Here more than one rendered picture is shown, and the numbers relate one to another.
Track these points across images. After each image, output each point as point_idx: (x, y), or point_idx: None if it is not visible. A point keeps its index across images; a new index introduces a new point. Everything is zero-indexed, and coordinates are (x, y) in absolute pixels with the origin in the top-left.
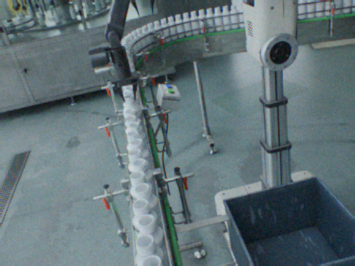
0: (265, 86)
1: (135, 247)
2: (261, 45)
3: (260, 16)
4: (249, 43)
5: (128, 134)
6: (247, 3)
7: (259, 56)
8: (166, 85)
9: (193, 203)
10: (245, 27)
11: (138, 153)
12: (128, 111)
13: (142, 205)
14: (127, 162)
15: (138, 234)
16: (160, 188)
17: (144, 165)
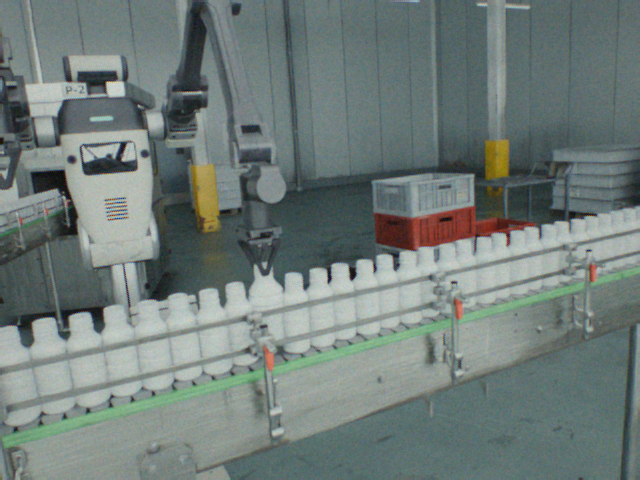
0: (131, 298)
1: (486, 310)
2: (148, 224)
3: (149, 181)
4: (110, 234)
5: (364, 266)
6: (110, 171)
7: (150, 240)
8: (146, 300)
9: None
10: (92, 214)
11: (409, 251)
12: (288, 279)
13: (478, 246)
14: (404, 280)
15: (503, 253)
16: None
17: (425, 249)
